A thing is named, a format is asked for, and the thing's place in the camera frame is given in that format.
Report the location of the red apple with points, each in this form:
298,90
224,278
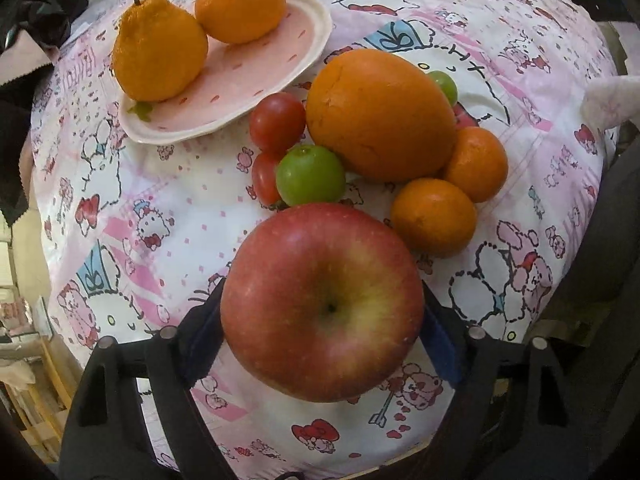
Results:
320,305

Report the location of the dark cloth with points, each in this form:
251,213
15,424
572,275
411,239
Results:
20,110

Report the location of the green jujube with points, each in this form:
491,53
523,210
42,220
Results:
310,176
446,86

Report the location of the small mandarin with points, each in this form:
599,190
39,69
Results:
477,165
434,217

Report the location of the white plush toy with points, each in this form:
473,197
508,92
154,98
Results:
610,101

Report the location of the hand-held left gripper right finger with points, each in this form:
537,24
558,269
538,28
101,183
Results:
442,347

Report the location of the wooden furniture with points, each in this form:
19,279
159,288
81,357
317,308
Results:
37,390

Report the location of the pink oval plate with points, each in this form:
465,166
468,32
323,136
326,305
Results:
240,95

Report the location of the red cherry tomato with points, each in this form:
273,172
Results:
265,179
276,121

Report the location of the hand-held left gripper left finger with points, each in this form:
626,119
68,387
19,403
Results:
202,342

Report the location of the large oval orange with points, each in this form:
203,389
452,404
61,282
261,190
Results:
380,115

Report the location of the round orange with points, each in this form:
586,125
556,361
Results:
240,4

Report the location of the bumpy orange with stem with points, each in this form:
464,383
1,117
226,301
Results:
159,50

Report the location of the pink cartoon printed blanket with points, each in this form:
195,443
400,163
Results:
165,200

